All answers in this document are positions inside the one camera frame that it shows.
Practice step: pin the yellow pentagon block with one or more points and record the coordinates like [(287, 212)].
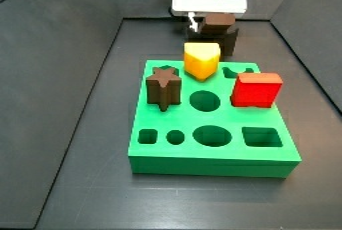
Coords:
[(200, 59)]

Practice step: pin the black curved fixture stand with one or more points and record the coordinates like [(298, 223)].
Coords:
[(220, 36)]

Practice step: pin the green shape sorter base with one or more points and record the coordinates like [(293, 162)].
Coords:
[(206, 137)]

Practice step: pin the brown square-circle forked block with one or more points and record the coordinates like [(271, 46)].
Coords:
[(216, 23)]

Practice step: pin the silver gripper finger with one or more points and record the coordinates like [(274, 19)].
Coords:
[(194, 21)]

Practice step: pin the red square block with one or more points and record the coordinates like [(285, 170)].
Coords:
[(255, 89)]

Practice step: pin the brown star block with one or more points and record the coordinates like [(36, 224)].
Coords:
[(163, 87)]

